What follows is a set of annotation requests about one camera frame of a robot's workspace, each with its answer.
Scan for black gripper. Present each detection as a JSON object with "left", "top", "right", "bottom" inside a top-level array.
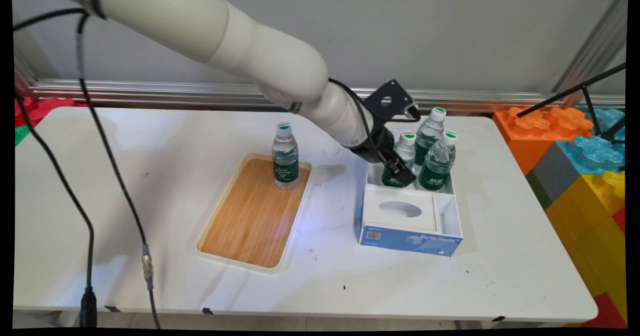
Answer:
[{"left": 349, "top": 125, "right": 417, "bottom": 188}]

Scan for water bottle English green label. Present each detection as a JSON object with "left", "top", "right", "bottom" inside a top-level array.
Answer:
[{"left": 271, "top": 121, "right": 301, "bottom": 191}]

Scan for white and blue cardboard box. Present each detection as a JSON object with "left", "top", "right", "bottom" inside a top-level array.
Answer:
[{"left": 359, "top": 127, "right": 465, "bottom": 258}]

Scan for orange foam block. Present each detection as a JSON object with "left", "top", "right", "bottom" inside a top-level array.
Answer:
[{"left": 492, "top": 107, "right": 596, "bottom": 177}]

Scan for grey foam block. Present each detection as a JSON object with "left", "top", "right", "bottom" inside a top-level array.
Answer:
[{"left": 526, "top": 142, "right": 583, "bottom": 212}]

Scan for wooden tray with cream rim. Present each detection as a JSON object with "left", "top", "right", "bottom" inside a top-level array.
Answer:
[{"left": 196, "top": 153, "right": 315, "bottom": 275}]

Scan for blue foam block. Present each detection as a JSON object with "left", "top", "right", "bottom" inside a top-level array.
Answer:
[{"left": 557, "top": 108, "right": 627, "bottom": 176}]

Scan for black tripod stand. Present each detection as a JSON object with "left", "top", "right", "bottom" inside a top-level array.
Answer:
[{"left": 516, "top": 63, "right": 627, "bottom": 145}]

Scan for red foam block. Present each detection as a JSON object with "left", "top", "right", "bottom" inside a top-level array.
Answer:
[{"left": 582, "top": 292, "right": 628, "bottom": 329}]

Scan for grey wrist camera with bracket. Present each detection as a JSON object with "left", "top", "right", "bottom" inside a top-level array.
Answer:
[{"left": 362, "top": 79, "right": 421, "bottom": 123}]

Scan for aluminium rail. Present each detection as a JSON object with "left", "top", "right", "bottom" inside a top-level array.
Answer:
[{"left": 27, "top": 78, "right": 626, "bottom": 115}]

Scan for grey cable with metal connector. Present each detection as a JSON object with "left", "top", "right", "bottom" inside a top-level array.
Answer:
[{"left": 75, "top": 13, "right": 162, "bottom": 330}]

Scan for thick black cable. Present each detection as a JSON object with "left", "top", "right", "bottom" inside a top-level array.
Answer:
[{"left": 14, "top": 8, "right": 98, "bottom": 328}]

